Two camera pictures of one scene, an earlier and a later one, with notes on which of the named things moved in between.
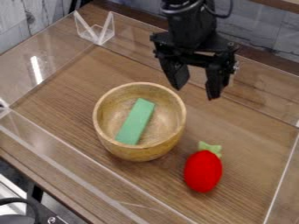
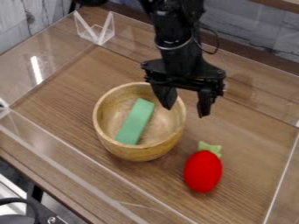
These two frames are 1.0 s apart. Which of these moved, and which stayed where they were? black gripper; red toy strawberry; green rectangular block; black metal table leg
Moved: black gripper
Stayed: red toy strawberry; green rectangular block; black metal table leg
